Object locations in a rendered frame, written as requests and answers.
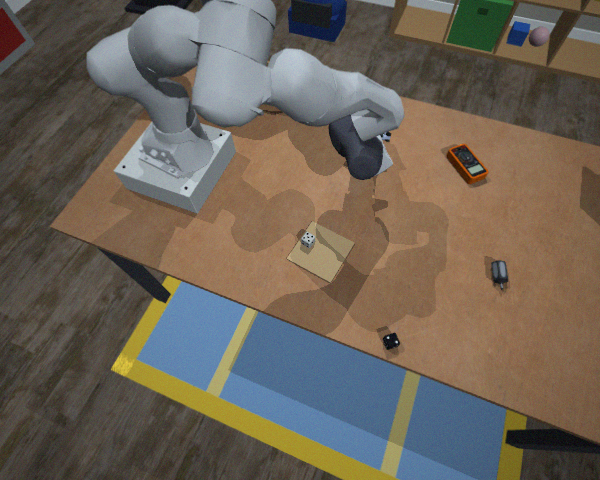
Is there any white die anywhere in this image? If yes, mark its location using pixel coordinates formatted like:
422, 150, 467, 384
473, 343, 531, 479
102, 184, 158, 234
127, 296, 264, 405
301, 231, 315, 248

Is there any black die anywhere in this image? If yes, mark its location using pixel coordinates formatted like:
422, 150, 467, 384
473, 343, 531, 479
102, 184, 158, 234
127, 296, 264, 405
383, 333, 400, 350

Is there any orange digital multimeter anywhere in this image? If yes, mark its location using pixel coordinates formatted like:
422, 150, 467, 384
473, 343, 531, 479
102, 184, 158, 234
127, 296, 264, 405
446, 144, 489, 184

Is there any beige square mat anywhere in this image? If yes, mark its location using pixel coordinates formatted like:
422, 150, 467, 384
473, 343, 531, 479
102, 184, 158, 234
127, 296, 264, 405
287, 221, 355, 283

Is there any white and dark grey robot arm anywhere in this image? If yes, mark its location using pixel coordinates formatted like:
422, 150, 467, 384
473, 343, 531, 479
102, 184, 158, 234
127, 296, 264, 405
86, 0, 404, 180

